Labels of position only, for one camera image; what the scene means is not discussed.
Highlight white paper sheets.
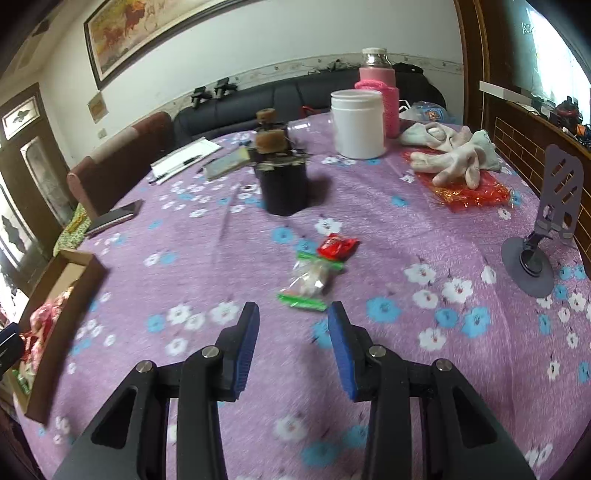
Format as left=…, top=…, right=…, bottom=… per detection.
left=149, top=137, right=223, bottom=186

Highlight black leather sofa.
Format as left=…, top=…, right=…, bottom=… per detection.
left=173, top=65, right=447, bottom=145

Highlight red candy packet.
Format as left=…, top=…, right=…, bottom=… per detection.
left=317, top=233, right=360, bottom=260

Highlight clear green-edged candy packet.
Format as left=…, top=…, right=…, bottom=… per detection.
left=277, top=251, right=345, bottom=312

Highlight white plastic jar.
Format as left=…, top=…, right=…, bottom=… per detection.
left=329, top=89, right=389, bottom=160

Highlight green patterned cloth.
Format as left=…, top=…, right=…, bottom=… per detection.
left=52, top=203, right=93, bottom=258

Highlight red-brown armchair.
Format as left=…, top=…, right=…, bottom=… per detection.
left=66, top=111, right=175, bottom=221

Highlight dark jar with cork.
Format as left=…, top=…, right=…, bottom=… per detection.
left=255, top=108, right=297, bottom=153
left=252, top=129, right=310, bottom=217

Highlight white glove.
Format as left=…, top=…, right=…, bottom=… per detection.
left=409, top=130, right=502, bottom=190
left=399, top=122, right=463, bottom=151

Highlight red shiny bag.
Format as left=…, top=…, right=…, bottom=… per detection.
left=401, top=150, right=514, bottom=214

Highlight wooden glass door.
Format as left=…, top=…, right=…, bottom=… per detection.
left=0, top=82, right=78, bottom=301

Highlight pink sleeved glass bottle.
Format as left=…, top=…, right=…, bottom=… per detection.
left=354, top=47, right=400, bottom=140

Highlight thin paperback book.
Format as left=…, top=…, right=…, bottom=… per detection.
left=202, top=147, right=253, bottom=182

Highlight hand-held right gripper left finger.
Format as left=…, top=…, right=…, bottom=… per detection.
left=51, top=301, right=260, bottom=480

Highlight shallow cardboard box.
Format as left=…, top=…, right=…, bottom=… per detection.
left=11, top=248, right=110, bottom=425

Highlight pile of snacks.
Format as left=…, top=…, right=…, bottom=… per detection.
left=16, top=285, right=77, bottom=398

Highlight black tablet case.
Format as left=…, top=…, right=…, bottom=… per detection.
left=85, top=199, right=144, bottom=237

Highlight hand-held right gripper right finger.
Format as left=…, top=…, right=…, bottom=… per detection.
left=327, top=301, right=536, bottom=480

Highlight white flat box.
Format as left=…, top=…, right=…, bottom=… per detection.
left=479, top=80, right=537, bottom=105

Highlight grey phone stand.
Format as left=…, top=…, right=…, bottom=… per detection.
left=501, top=143, right=585, bottom=299

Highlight clear plastic container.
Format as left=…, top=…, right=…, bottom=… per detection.
left=288, top=119, right=334, bottom=140

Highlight framed wall painting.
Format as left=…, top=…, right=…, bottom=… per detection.
left=83, top=0, right=271, bottom=91

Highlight small wall plaque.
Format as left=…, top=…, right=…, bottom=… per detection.
left=87, top=92, right=110, bottom=124

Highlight wooden cabinet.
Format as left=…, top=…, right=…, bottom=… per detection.
left=454, top=0, right=591, bottom=261

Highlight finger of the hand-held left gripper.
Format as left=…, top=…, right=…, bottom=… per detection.
left=0, top=323, right=25, bottom=376

